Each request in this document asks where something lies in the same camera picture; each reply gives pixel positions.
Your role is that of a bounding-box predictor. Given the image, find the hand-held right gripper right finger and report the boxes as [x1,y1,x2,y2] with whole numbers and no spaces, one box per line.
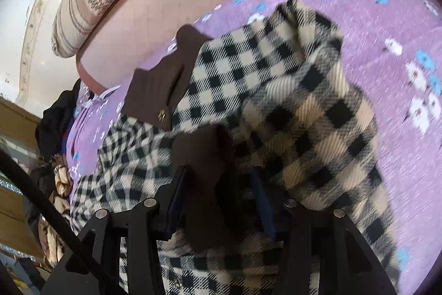
[250,171,398,295]

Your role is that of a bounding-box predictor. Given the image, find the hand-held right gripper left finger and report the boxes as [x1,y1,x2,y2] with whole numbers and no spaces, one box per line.
[41,165,189,295]

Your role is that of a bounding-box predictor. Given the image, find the black and beige checkered coat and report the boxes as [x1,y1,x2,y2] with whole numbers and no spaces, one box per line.
[71,0,403,295]

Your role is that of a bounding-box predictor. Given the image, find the golden satin cloth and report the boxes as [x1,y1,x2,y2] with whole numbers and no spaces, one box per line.
[36,153,75,268]

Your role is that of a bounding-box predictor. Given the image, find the wooden cabinet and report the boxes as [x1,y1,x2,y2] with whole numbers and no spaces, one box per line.
[0,98,42,257]

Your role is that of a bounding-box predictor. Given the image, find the purple floral blanket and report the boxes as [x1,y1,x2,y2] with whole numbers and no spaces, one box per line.
[65,0,442,289]

